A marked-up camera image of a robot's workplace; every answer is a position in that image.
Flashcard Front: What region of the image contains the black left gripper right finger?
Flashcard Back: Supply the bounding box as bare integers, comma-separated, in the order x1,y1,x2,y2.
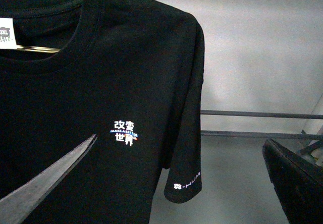
262,139,322,223

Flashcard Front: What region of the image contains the grey metal drying rack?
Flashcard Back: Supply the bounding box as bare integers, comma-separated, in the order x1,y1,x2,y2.
201,110,322,140

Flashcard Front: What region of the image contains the black printed t-shirt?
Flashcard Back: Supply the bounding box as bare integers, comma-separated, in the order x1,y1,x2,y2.
1,0,204,223

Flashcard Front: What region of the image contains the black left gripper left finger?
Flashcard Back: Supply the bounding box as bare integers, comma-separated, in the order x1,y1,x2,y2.
1,134,97,223

